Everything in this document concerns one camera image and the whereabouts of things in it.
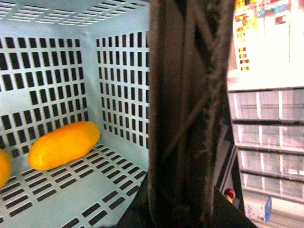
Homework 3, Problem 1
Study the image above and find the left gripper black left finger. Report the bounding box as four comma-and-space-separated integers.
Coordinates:
101, 175, 154, 228

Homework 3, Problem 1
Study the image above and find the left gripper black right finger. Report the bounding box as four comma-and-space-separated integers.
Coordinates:
213, 186, 257, 228

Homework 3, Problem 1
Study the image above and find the orange mango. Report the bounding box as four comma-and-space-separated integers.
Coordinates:
28, 121, 101, 171

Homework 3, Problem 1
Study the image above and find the yellow lemon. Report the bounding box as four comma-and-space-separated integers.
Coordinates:
0, 150, 12, 188

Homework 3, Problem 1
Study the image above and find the light blue plastic basket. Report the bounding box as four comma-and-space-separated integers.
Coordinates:
0, 0, 150, 228

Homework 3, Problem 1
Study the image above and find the red emergency button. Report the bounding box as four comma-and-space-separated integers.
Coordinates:
224, 188, 236, 203

